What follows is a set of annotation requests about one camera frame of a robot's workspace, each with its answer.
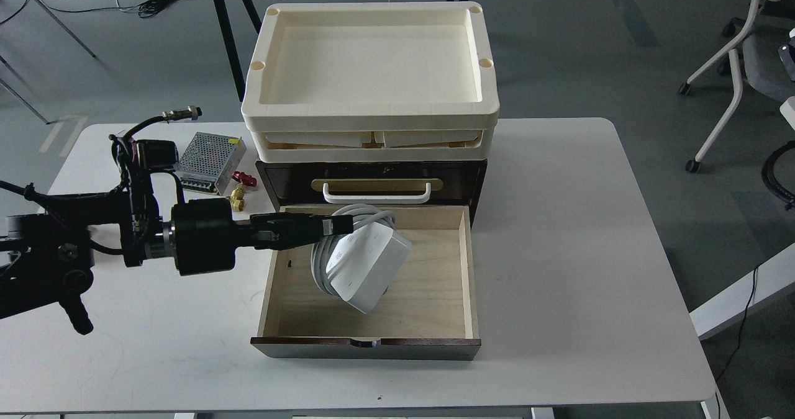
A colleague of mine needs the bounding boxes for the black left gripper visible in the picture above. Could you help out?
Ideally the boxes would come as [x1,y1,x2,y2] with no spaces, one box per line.
[171,199,354,276]

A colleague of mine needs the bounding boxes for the white power strip with cable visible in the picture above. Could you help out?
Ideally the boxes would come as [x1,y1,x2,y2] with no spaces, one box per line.
[311,204,412,314]

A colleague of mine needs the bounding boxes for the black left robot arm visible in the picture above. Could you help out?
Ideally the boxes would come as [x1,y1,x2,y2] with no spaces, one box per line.
[2,178,352,335]

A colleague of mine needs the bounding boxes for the dark wooden cabinet body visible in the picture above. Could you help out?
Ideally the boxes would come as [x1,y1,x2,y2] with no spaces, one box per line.
[255,160,488,222]

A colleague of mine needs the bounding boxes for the metal mesh power supply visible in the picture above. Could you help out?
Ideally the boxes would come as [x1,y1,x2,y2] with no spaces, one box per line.
[176,132,247,196]

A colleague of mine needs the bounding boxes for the cream plastic stacked tray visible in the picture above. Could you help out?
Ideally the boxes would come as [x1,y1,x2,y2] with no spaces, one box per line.
[241,1,500,163]

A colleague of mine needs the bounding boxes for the open wooden drawer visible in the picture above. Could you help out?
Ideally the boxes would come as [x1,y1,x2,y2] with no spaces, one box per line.
[250,205,481,361]

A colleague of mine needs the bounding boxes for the white office chair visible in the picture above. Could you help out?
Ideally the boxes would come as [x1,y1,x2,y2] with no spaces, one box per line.
[678,0,793,173]

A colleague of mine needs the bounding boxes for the brass valve red handle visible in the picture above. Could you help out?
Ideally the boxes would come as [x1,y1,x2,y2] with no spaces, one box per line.
[228,171,258,212]

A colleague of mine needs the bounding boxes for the white drawer handle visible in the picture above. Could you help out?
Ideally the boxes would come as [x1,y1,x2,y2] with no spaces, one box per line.
[322,181,432,205]

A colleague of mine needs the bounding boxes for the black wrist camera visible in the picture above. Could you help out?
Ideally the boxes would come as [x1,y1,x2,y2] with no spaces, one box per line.
[109,106,202,181]

